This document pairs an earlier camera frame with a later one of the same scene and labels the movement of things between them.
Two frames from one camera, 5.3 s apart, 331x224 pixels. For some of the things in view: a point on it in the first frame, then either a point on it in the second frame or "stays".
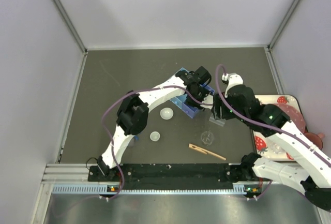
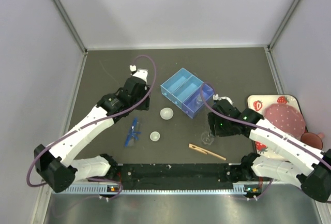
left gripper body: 200,94 → 144,105
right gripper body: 226,113 → 222,127
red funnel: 315,138 stays
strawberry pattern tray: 266,149 stays
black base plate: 171,176 stays
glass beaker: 207,137 stays
